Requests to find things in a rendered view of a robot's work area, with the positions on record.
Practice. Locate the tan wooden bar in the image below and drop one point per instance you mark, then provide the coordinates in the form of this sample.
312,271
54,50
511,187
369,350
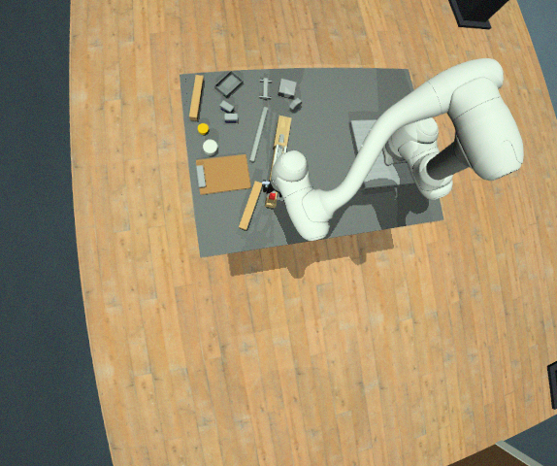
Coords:
250,205
196,98

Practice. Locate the yellow short cylinder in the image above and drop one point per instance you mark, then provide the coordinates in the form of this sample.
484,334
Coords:
203,129

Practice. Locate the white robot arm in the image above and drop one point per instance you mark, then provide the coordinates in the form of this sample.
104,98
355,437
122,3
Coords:
487,140

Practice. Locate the grey cylinder with white top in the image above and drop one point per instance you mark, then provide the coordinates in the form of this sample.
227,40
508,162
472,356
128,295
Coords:
210,147

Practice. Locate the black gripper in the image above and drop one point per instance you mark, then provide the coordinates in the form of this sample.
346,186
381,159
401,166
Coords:
269,189

